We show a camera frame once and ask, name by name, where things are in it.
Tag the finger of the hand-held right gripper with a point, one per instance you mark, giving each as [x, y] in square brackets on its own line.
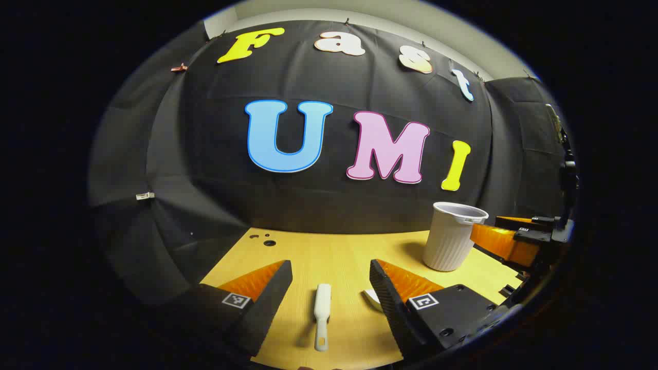
[514, 222]
[498, 244]

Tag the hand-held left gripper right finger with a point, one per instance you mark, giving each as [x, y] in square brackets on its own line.
[390, 308]

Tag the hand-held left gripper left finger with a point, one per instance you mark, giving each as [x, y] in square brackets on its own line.
[270, 303]

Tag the white dustpan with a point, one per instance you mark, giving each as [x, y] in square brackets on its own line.
[372, 299]

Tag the white ribbed garbage bin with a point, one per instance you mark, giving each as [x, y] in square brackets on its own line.
[450, 241]

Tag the small white broom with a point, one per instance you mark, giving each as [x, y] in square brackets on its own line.
[322, 303]

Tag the wooden desktop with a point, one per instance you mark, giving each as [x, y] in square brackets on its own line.
[339, 257]

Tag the black backdrop cloth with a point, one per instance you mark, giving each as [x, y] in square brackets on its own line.
[308, 205]

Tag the small white cloth clip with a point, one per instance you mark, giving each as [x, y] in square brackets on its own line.
[145, 196]

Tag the small red cloth clip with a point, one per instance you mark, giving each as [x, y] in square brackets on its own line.
[179, 67]

